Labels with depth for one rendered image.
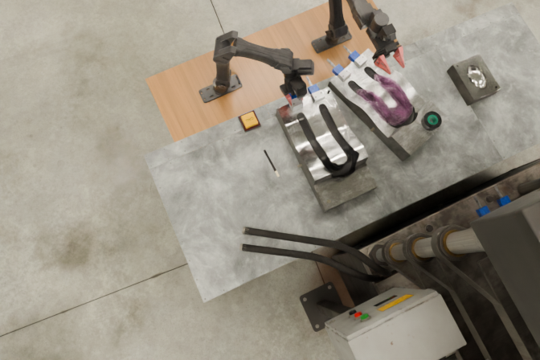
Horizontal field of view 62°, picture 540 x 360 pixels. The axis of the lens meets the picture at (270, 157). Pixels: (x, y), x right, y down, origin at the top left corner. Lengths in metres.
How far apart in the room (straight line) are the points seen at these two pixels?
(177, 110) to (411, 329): 1.37
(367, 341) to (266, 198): 0.88
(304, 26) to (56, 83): 1.73
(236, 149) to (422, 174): 0.86
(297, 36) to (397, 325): 1.45
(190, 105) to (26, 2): 1.83
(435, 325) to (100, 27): 2.77
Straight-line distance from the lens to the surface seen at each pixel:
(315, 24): 2.34
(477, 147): 2.31
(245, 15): 3.29
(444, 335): 1.42
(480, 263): 1.39
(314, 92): 2.06
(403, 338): 1.38
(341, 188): 1.99
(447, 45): 2.46
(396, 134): 2.06
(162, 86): 2.20
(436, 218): 2.17
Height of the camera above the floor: 2.78
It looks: 75 degrees down
